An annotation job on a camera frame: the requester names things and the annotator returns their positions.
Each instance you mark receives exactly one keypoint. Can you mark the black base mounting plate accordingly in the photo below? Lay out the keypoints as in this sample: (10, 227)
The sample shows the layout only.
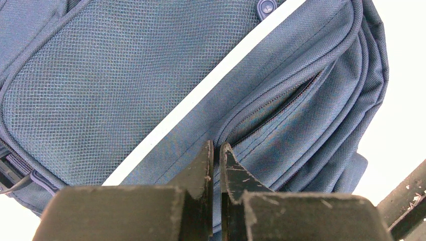
(403, 209)

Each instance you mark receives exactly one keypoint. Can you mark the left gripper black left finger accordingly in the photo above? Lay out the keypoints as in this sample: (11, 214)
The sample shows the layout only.
(178, 210)

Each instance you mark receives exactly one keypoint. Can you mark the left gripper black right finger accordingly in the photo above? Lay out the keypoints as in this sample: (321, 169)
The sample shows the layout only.
(251, 211)

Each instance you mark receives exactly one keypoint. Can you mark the navy blue backpack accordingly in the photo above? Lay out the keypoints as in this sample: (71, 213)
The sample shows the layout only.
(126, 92)

